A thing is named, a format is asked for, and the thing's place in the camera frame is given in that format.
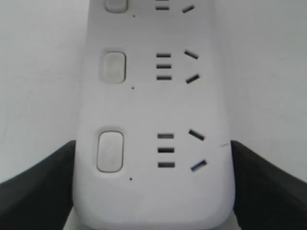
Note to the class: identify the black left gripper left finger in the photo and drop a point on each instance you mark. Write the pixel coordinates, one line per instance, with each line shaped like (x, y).
(40, 198)

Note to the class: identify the white five-outlet power strip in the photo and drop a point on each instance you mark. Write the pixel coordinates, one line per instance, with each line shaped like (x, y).
(153, 147)

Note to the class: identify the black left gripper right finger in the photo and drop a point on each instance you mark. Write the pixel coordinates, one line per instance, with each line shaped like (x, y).
(267, 198)

